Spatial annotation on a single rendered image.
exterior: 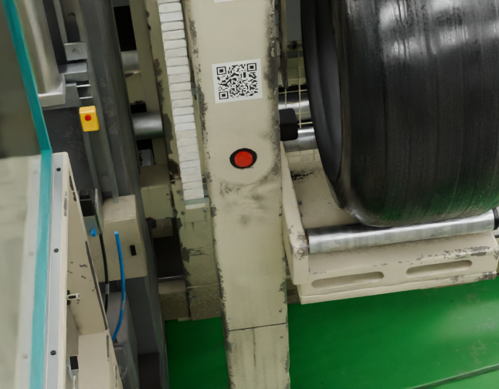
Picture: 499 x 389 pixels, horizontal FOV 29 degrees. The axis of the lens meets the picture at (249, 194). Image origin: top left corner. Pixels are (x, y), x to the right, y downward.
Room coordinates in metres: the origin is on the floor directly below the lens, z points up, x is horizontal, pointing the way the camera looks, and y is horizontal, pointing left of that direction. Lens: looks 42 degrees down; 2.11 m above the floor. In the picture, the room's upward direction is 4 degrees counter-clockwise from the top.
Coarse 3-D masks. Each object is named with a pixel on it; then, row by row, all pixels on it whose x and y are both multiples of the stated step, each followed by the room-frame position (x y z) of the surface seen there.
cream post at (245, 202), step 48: (192, 0) 1.23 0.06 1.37; (240, 0) 1.24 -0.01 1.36; (192, 48) 1.24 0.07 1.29; (240, 48) 1.24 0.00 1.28; (240, 144) 1.24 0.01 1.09; (240, 192) 1.24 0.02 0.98; (240, 240) 1.24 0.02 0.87; (240, 288) 1.23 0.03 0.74; (240, 336) 1.23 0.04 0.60; (288, 336) 1.25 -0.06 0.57; (240, 384) 1.23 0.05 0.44; (288, 384) 1.24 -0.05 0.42
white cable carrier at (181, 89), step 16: (160, 0) 1.24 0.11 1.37; (176, 0) 1.24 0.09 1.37; (160, 16) 1.24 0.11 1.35; (176, 16) 1.24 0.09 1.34; (176, 32) 1.24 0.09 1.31; (176, 48) 1.24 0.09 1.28; (176, 64) 1.24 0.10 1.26; (176, 80) 1.24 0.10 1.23; (176, 96) 1.24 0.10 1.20; (176, 112) 1.24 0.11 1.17; (192, 112) 1.24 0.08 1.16; (176, 128) 1.24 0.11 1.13; (192, 128) 1.24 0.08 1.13; (192, 144) 1.24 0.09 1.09; (192, 160) 1.24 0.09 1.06; (192, 176) 1.24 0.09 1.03; (192, 192) 1.24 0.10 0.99
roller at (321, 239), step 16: (496, 208) 1.22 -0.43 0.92; (352, 224) 1.20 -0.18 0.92; (416, 224) 1.19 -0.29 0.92; (432, 224) 1.19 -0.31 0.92; (448, 224) 1.19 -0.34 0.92; (464, 224) 1.19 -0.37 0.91; (480, 224) 1.19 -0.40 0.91; (496, 224) 1.19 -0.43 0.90; (320, 240) 1.17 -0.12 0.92; (336, 240) 1.17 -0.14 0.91; (352, 240) 1.17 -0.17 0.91; (368, 240) 1.18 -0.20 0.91; (384, 240) 1.18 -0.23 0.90; (400, 240) 1.18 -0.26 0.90; (416, 240) 1.19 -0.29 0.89
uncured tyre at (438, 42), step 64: (320, 0) 1.58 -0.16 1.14; (384, 0) 1.17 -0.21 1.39; (448, 0) 1.16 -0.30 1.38; (320, 64) 1.53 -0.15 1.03; (384, 64) 1.11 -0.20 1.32; (448, 64) 1.11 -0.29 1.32; (320, 128) 1.40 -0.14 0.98; (384, 128) 1.07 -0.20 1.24; (448, 128) 1.07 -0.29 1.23; (384, 192) 1.07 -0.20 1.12; (448, 192) 1.07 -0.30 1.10
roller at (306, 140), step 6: (300, 132) 1.47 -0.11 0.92; (306, 132) 1.47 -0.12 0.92; (312, 132) 1.46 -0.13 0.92; (300, 138) 1.45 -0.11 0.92; (306, 138) 1.45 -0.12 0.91; (312, 138) 1.45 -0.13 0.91; (288, 144) 1.45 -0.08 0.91; (294, 144) 1.45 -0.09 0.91; (300, 144) 1.45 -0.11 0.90; (306, 144) 1.45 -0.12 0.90; (312, 144) 1.45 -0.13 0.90; (288, 150) 1.45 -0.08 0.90; (294, 150) 1.45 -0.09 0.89; (300, 150) 1.45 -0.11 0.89; (306, 150) 1.45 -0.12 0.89
